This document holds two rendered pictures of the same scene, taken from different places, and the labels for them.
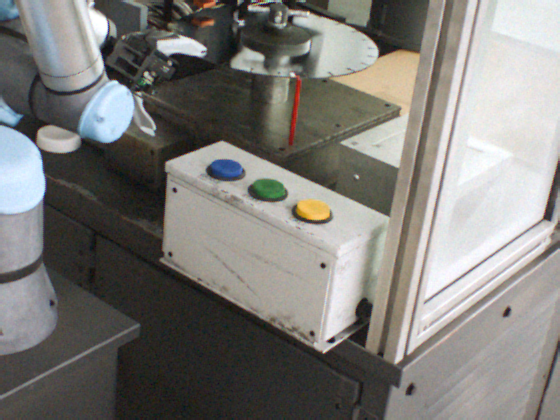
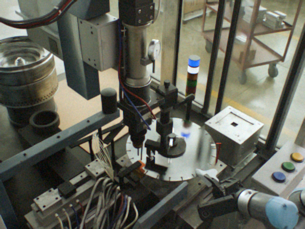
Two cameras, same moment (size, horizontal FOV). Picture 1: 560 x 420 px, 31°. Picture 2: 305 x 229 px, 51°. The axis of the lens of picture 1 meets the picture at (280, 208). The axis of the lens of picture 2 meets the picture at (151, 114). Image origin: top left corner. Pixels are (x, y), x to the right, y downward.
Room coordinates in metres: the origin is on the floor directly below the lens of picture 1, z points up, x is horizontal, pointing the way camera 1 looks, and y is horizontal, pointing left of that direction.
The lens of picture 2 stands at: (1.48, 0.90, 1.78)
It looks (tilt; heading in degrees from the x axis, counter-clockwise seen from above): 38 degrees down; 279
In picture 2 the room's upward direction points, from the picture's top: 1 degrees clockwise
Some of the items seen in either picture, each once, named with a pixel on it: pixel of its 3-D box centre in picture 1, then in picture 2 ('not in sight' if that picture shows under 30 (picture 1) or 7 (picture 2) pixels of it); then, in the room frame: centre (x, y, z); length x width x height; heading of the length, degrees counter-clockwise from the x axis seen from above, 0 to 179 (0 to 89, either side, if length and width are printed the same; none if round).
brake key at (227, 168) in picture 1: (225, 172); (279, 177); (1.15, 0.07, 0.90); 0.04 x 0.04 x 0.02
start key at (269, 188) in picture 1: (267, 192); (288, 167); (1.11, 0.02, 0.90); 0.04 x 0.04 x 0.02
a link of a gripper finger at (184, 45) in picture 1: (186, 49); (208, 173); (1.40, 0.17, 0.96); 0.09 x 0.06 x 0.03; 133
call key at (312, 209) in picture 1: (312, 213); (297, 157); (1.07, -0.04, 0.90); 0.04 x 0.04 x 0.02
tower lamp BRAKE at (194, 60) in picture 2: not in sight; (194, 60); (1.50, -0.26, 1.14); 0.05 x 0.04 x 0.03; 144
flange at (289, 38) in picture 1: (276, 31); (171, 143); (1.54, 0.04, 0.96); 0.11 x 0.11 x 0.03
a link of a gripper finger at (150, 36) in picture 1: (152, 45); (213, 184); (1.39, 0.21, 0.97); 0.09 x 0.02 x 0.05; 133
